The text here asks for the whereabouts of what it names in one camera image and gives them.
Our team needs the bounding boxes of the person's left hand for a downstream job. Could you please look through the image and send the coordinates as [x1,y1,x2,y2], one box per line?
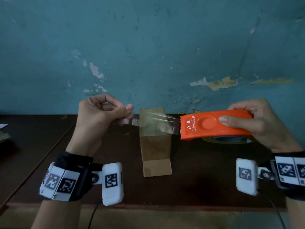
[66,94,134,156]

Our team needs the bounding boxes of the person's right hand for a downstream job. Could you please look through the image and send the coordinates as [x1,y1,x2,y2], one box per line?
[218,98,304,153]

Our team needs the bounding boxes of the clear tape strip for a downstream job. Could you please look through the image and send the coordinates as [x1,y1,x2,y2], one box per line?
[119,113,181,136]

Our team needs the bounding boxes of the orange tape dispenser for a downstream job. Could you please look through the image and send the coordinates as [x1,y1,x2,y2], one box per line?
[180,109,254,141]

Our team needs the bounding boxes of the brown cardboard box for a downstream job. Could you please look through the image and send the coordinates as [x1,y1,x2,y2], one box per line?
[139,107,173,177]

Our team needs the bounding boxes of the person's left forearm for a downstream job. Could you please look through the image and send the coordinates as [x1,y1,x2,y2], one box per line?
[31,199,82,229]

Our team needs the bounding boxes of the person's right forearm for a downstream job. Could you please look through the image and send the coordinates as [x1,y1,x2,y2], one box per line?
[285,197,305,229]

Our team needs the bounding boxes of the stack of flat cardboard sheets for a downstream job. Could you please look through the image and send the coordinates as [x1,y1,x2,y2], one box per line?
[0,131,11,144]

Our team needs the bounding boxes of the black left wristband with markers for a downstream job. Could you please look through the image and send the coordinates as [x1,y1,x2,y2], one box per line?
[39,151,104,202]

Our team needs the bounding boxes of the black wristband with markers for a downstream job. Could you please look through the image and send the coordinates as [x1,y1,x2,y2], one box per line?
[270,151,305,201]
[39,151,104,202]

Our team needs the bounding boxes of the black right wristband with markers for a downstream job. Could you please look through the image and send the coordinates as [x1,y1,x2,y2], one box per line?
[270,151,305,201]

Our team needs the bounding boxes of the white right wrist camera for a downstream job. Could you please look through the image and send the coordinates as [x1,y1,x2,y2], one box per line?
[236,158,275,196]

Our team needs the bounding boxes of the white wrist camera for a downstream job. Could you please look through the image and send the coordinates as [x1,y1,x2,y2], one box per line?
[236,158,275,196]
[91,162,124,206]

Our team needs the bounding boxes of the black right camera cable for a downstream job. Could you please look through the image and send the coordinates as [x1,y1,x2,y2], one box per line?
[258,190,286,229]

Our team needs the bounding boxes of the black camera cable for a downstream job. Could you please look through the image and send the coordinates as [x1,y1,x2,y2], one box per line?
[258,190,286,229]
[87,199,104,229]

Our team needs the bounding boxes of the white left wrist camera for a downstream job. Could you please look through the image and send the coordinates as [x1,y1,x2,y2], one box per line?
[91,162,124,206]

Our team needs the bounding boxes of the black left camera cable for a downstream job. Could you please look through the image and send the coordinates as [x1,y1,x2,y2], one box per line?
[87,199,104,229]

